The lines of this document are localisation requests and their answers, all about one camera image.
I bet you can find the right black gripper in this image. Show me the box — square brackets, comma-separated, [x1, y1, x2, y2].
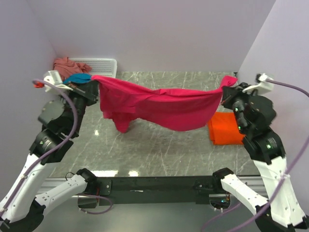
[220, 81, 258, 133]

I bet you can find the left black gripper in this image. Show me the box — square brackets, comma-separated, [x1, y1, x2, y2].
[59, 77, 100, 134]

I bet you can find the magenta t-shirt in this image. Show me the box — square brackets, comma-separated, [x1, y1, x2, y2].
[92, 75, 237, 133]

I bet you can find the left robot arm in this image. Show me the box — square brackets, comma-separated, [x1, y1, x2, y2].
[0, 81, 99, 232]

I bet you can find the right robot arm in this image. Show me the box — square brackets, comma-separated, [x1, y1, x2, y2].
[212, 83, 309, 232]

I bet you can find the teal blue t-shirt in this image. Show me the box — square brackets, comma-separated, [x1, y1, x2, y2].
[63, 73, 91, 85]

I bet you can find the folded orange t-shirt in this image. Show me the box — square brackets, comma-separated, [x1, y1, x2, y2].
[208, 112, 244, 145]

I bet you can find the white plastic basket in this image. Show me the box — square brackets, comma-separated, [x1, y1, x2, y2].
[70, 58, 117, 78]

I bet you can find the salmon pink t-shirt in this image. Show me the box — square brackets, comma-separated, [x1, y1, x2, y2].
[54, 57, 92, 81]

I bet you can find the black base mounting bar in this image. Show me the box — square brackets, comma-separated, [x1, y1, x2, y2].
[85, 176, 227, 204]

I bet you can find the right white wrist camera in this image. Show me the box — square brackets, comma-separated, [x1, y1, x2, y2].
[242, 73, 274, 95]

